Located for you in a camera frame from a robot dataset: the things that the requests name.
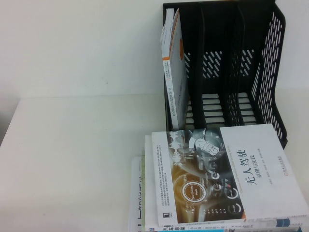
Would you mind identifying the self-driving car book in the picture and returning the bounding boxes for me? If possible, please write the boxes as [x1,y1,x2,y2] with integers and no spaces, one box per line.
[151,124,309,224]

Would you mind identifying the white book with orange circle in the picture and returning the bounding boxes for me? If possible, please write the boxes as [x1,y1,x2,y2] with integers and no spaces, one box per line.
[160,8,190,131]

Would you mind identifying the car suspension book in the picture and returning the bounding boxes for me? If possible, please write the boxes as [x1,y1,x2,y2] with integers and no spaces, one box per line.
[144,134,309,232]

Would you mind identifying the pale green book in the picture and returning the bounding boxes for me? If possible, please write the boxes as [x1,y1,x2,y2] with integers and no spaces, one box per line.
[140,149,147,229]

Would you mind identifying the white book large black characters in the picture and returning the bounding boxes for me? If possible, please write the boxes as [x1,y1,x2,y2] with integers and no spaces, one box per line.
[127,156,145,232]

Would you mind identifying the black plastic book stand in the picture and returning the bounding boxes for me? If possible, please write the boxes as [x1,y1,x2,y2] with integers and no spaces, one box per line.
[162,1,290,152]

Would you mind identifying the blue cover book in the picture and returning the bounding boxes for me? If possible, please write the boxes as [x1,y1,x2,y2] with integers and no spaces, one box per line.
[144,227,305,232]

